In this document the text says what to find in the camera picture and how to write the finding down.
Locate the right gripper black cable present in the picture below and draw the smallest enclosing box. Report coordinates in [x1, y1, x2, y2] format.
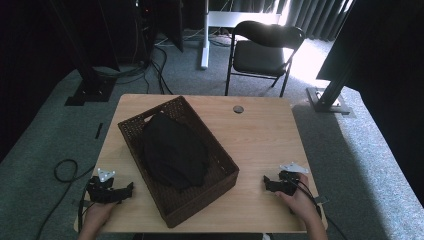
[288, 179, 350, 240]

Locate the black cable on floor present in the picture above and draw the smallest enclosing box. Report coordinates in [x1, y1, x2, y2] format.
[35, 158, 96, 240]

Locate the white desk frame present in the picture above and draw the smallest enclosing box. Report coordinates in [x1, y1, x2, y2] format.
[199, 0, 283, 70]

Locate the person's right hand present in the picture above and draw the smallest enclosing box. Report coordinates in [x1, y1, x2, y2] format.
[275, 172, 318, 224]

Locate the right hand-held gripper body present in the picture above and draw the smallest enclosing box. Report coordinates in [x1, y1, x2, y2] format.
[272, 161, 310, 197]

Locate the black folding chair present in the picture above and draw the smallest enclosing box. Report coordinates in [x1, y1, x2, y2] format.
[224, 20, 306, 98]

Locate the bundle of black floor cables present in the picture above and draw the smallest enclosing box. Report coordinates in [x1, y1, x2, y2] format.
[93, 0, 174, 96]

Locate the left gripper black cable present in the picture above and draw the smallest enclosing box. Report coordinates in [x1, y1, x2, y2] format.
[77, 188, 94, 234]

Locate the black metal stand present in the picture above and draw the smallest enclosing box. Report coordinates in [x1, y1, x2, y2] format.
[49, 0, 118, 107]
[305, 49, 356, 116]

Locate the dark brown wicker basket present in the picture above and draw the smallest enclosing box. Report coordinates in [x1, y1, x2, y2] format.
[117, 95, 240, 229]

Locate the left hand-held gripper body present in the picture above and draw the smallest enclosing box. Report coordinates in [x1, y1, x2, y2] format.
[85, 167, 125, 204]

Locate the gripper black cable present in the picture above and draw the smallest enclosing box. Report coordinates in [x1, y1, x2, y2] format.
[288, 179, 350, 240]
[77, 188, 94, 234]

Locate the black cloth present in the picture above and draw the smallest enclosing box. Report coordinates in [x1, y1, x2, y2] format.
[142, 111, 210, 193]

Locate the grey curtain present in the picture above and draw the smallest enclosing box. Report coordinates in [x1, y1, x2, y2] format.
[229, 0, 354, 42]

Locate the person's left hand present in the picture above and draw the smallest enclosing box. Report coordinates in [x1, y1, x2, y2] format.
[81, 200, 118, 233]

